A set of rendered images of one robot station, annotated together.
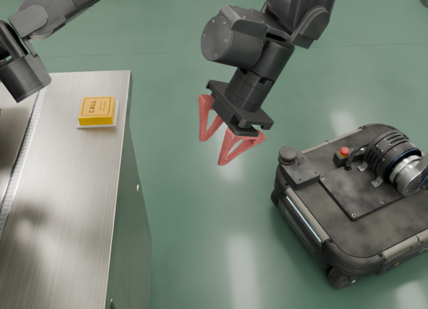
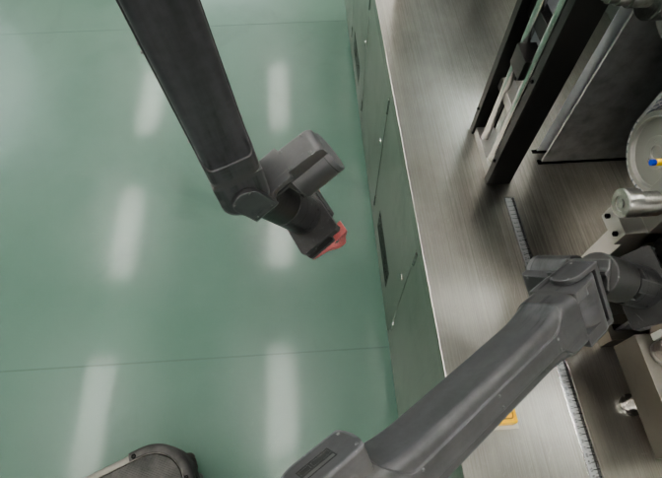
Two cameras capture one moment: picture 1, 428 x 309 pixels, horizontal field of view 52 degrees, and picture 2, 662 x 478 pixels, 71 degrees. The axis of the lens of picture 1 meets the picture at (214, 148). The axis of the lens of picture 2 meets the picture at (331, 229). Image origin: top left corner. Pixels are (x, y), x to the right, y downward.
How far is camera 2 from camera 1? 0.86 m
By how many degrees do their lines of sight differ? 74
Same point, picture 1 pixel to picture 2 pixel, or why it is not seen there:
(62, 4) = (542, 295)
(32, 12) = (570, 274)
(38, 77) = (536, 270)
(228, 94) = (316, 202)
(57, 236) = (467, 239)
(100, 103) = not seen: hidden behind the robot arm
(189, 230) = not seen: outside the picture
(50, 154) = not seen: hidden behind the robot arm
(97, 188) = (449, 287)
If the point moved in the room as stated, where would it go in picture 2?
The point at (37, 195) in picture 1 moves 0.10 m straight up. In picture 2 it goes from (506, 279) to (525, 254)
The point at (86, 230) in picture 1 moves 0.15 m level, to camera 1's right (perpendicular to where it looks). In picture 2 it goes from (443, 243) to (366, 243)
